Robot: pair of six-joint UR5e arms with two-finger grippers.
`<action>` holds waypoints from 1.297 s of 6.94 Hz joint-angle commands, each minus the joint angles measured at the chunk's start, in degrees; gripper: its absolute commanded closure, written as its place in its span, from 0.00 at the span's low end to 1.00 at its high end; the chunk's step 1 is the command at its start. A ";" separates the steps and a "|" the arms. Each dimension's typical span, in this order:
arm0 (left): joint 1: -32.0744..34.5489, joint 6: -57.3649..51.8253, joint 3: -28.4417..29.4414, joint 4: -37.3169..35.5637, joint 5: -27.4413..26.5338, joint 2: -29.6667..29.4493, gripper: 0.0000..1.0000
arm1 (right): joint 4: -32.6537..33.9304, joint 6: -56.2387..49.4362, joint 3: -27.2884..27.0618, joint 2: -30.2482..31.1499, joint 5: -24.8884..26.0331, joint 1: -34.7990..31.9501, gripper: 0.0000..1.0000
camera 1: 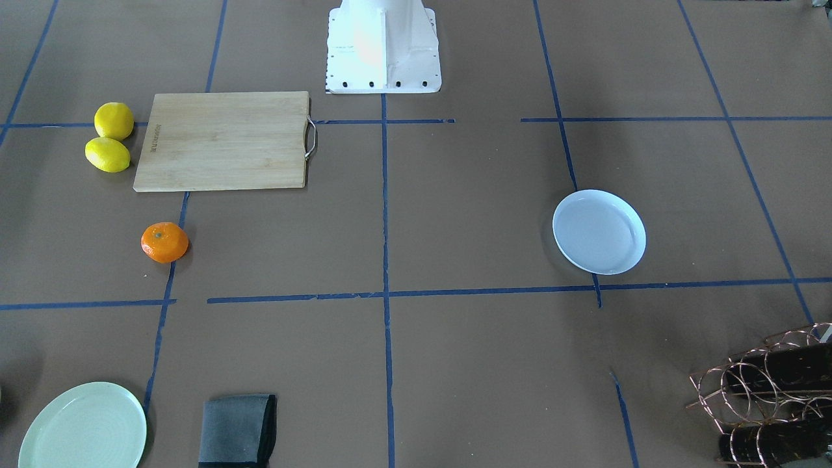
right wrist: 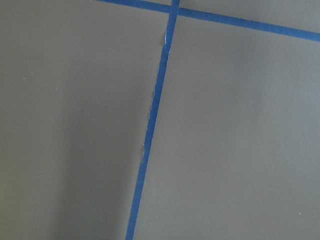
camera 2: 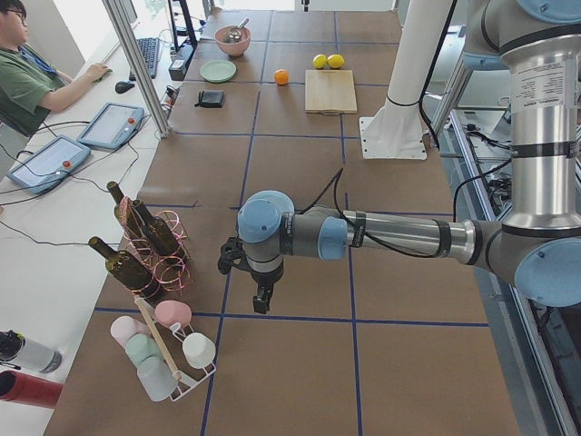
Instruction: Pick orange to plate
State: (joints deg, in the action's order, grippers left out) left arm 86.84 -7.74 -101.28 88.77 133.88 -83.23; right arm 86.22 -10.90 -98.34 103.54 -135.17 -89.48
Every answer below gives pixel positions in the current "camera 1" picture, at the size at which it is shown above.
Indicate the wooden cutting board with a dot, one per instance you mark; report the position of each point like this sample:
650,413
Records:
226,141

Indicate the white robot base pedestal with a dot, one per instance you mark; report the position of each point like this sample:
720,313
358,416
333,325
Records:
382,47

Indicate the light blue plate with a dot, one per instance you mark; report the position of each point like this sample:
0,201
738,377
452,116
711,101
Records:
599,232

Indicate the lower yellow lemon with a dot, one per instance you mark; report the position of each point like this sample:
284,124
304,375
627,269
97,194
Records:
107,154

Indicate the copper wire bottle rack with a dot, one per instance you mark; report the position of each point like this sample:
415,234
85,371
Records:
771,405

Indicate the dark wine bottle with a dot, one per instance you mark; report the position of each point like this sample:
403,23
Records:
797,371
778,444

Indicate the folded grey cloth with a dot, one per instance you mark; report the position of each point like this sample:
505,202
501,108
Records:
238,431

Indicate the orange mandarin fruit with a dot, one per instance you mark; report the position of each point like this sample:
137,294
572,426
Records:
164,242

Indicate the light green plate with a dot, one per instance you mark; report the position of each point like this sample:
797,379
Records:
97,424

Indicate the upper yellow lemon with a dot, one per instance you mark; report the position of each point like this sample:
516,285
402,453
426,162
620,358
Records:
114,120

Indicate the yellow lemon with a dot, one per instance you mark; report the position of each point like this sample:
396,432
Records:
114,120
107,154

